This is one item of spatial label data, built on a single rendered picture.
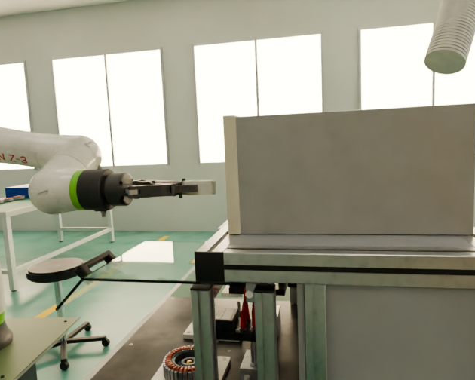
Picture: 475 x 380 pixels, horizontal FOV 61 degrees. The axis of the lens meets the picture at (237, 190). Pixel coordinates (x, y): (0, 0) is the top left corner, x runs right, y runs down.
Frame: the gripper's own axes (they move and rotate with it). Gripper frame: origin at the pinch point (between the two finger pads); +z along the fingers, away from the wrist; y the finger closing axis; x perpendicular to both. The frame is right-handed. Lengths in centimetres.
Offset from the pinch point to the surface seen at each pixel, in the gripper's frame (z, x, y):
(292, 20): -8, 161, -469
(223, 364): 3.3, -40.0, -0.2
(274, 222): 17.5, -4.6, 14.5
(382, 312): 33.7, -15.4, 24.4
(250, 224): 13.5, -4.8, 14.5
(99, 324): -134, -119, -169
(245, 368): 9.9, -35.8, 7.5
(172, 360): -6.5, -36.6, 5.4
